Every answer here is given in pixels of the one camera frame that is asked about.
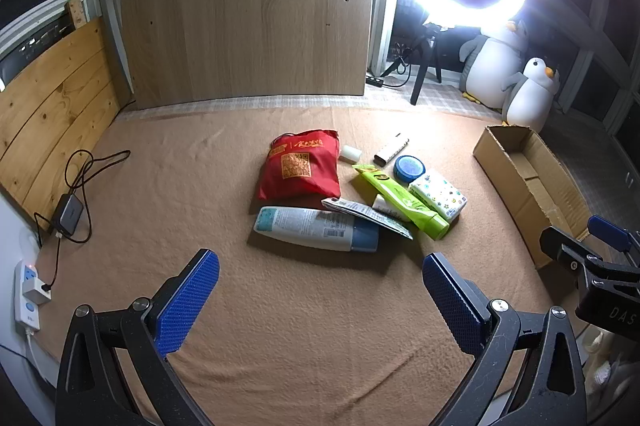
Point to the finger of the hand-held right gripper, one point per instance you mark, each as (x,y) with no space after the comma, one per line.
(560,246)
(607,231)

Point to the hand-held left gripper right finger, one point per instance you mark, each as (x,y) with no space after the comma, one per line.
(450,301)

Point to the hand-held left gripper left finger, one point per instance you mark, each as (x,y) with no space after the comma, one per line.
(190,301)

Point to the cardboard box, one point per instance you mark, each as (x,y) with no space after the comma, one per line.
(550,196)

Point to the printed tissue pack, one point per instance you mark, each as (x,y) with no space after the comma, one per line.
(440,196)

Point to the green tube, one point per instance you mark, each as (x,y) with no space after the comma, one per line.
(405,201)

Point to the white carded blister pack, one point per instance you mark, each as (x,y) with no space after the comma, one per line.
(360,211)

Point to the white bottle with blue cap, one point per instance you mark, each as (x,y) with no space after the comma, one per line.
(305,226)

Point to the round blue tin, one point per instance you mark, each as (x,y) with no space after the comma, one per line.
(409,167)

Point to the small white rectangular tube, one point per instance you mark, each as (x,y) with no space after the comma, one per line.
(390,151)

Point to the small pale cylinder stick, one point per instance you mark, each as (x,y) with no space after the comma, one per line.
(350,154)

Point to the small penguin plush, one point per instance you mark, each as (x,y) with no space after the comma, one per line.
(530,101)

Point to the grey power adapter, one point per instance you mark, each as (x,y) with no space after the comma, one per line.
(67,213)

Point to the white plug charger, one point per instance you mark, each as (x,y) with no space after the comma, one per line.
(36,293)

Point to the white power strip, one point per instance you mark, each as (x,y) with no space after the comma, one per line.
(25,306)

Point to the large penguin plush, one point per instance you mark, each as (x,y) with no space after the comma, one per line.
(490,66)

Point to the black tripod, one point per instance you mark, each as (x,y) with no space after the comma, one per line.
(422,71)

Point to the black power strip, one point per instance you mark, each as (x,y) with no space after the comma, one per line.
(375,80)

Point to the pine plank panel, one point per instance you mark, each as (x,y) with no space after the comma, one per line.
(60,96)

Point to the light wooden board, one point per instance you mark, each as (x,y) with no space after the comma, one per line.
(250,6)

